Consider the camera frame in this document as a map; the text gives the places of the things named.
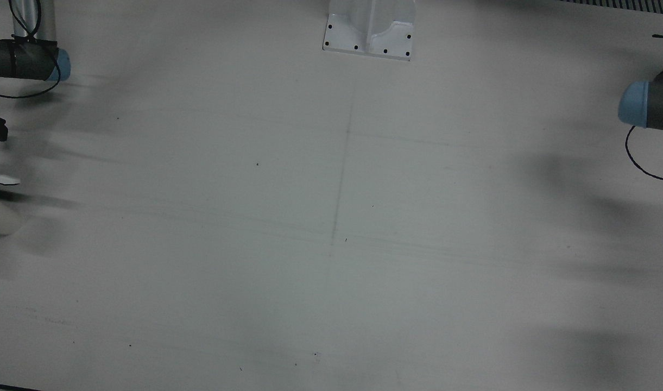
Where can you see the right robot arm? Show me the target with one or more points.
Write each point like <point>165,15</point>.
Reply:
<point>16,57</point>

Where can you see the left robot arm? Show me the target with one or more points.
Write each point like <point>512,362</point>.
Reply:
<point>657,106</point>

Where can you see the white ridged cup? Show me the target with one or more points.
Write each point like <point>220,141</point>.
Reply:
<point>0,214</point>

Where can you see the ribbed metal grille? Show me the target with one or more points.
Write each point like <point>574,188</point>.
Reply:
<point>624,5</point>

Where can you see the white mount bracket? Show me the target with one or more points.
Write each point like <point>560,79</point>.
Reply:
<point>364,32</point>

